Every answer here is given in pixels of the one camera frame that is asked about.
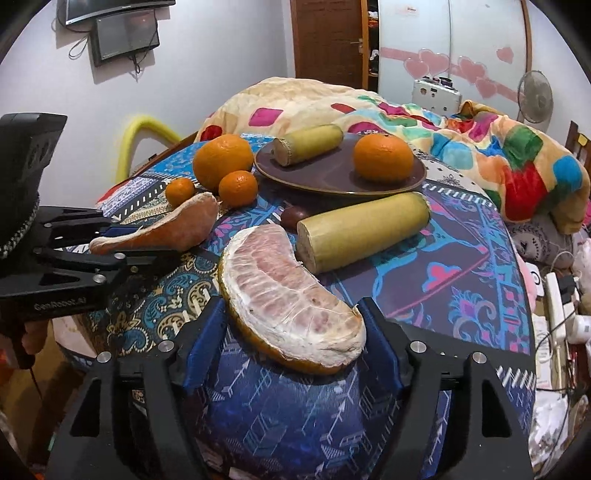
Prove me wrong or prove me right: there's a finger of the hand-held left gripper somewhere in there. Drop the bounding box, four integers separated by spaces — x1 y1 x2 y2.
0 247 181 298
38 205 145 248

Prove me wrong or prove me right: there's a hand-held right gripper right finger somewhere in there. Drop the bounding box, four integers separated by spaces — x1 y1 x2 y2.
355 296 536 480

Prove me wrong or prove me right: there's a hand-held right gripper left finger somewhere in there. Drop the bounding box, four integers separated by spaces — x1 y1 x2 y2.
46 295 228 480

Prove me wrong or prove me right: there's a pomelo piece with peel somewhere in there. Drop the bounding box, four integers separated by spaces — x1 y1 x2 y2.
89 191 221 257

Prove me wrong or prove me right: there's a peeled pomelo segment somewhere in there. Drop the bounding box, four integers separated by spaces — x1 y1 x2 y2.
217 224 368 376

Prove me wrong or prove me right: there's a person's left hand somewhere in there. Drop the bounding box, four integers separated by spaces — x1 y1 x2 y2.
22 319 51 355

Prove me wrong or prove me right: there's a small tangerine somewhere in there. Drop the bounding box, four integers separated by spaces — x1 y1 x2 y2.
165 177 197 208

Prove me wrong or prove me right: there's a yellow foam tube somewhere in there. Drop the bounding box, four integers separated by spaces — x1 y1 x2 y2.
115 115 184 184

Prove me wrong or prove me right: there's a long sugarcane piece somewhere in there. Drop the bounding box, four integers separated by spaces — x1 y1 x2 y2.
296 191 432 274

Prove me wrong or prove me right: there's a medium tangerine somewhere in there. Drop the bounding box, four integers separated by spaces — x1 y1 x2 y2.
218 170 259 208

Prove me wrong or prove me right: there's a large orange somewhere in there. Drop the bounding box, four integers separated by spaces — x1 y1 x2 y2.
192 133 256 193
353 132 415 182

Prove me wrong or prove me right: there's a dark brown round fruit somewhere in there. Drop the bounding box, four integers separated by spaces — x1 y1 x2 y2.
281 206 310 230

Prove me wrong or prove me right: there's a brown plate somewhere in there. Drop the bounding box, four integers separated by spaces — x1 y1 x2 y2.
254 133 428 196

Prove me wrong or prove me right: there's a small black monitor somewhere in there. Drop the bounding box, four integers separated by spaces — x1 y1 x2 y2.
90 10 161 68

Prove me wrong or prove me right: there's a grey plush cushion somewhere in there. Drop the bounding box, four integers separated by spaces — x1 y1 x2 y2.
505 213 579 271

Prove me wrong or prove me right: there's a white plug adapter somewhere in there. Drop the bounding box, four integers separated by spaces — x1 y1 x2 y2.
566 314 591 345

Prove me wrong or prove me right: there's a short sugarcane piece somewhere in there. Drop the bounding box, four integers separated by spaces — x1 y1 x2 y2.
270 124 345 167

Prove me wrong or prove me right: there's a colourful patchwork blanket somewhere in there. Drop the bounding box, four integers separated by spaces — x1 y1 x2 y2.
194 77 591 236

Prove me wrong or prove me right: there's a white portable radio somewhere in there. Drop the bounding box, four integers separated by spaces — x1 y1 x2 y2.
412 76 464 112

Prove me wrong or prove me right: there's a brown wooden door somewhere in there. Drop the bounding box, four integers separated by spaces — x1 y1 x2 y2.
291 0 370 91

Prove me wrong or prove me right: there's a wooden chair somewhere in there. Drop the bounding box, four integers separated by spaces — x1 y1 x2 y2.
566 121 591 163

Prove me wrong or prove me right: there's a standing fan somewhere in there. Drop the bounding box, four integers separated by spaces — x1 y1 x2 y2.
516 70 554 125

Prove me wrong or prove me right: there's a white wardrobe with pink hearts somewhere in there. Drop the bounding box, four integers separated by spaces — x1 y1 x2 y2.
376 0 534 117

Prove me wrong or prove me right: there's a black monitor cable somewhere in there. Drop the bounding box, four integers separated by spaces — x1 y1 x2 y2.
130 47 154 78

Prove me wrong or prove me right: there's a black wall television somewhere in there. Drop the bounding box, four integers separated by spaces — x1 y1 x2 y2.
64 0 177 27

